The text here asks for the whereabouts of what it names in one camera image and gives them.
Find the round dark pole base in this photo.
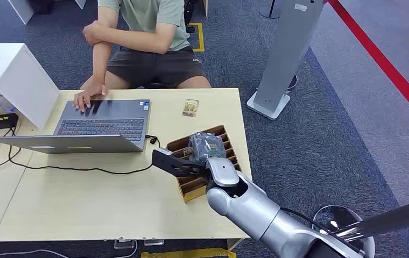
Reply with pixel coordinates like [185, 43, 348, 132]
[259, 0, 284, 19]

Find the person's hand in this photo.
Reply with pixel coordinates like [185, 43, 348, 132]
[72, 82, 108, 113]
[82, 20, 103, 46]

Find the black laptop power cable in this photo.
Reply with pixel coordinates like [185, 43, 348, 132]
[0, 126, 161, 176]

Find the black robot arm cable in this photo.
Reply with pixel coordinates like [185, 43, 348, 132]
[281, 207, 330, 236]

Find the white furniture panel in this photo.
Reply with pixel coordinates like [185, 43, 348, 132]
[8, 0, 35, 25]

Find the grey open laptop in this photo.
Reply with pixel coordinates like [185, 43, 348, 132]
[0, 99, 152, 154]

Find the person's left hand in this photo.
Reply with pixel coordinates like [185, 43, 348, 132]
[82, 20, 103, 46]

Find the person's right hand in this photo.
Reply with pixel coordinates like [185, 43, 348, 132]
[72, 82, 108, 113]

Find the person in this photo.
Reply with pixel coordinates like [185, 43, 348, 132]
[72, 0, 213, 113]

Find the wooden slotted card holder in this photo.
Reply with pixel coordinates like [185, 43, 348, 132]
[166, 124, 243, 204]

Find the dark metal bar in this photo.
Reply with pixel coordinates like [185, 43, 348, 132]
[334, 196, 409, 243]

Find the white cabinet box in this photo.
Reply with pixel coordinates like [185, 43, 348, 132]
[0, 43, 61, 130]

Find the yellow sheet under table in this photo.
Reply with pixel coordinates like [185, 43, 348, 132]
[140, 248, 237, 258]

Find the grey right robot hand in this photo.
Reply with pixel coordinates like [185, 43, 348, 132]
[189, 132, 241, 188]

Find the grey metal column stand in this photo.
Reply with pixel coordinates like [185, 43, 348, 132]
[246, 0, 328, 121]

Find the black office chair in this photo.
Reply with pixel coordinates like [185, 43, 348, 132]
[184, 0, 199, 34]

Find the gold printed card packet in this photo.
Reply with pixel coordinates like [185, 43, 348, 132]
[182, 99, 200, 118]

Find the white cable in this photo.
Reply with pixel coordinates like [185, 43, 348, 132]
[0, 240, 139, 258]

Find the chrome round base disc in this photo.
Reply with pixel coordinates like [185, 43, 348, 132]
[312, 205, 376, 258]

